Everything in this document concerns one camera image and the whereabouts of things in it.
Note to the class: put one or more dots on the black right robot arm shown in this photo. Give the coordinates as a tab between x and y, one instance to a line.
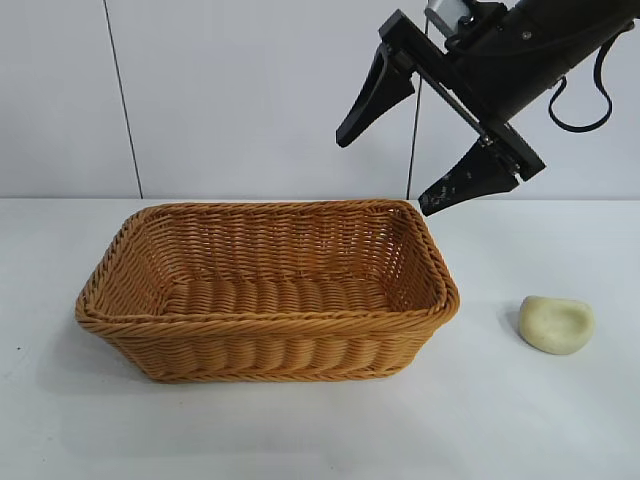
590	25

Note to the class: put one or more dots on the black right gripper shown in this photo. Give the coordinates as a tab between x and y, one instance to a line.
495	62

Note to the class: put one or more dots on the pale yellow egg yolk pastry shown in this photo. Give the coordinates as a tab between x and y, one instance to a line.
550	325

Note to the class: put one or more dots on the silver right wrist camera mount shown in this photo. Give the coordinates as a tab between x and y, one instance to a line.
442	12

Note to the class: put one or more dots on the brown woven wicker basket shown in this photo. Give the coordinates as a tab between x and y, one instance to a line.
275	300

